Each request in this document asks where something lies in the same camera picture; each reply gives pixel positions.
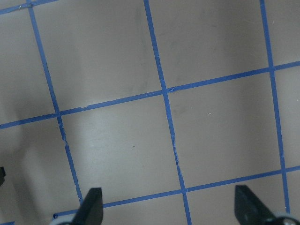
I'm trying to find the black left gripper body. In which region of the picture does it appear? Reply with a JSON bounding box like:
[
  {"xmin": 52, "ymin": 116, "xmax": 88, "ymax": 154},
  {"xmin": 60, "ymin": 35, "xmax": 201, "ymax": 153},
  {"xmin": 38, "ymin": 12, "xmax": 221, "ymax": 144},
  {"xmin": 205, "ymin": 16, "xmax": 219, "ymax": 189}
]
[{"xmin": 0, "ymin": 166, "xmax": 6, "ymax": 186}]

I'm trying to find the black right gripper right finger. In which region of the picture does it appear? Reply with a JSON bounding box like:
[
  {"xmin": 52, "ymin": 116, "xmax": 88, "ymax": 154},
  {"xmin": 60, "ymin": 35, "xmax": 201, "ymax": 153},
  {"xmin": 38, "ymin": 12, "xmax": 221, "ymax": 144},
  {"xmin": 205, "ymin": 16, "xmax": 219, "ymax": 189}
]
[{"xmin": 234, "ymin": 185, "xmax": 279, "ymax": 225}]

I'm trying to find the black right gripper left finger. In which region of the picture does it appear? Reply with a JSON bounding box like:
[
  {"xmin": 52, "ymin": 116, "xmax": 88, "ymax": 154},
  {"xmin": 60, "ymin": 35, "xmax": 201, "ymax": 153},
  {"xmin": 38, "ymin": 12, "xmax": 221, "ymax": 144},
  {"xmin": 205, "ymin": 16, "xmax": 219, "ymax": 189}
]
[{"xmin": 72, "ymin": 187, "xmax": 104, "ymax": 225}]

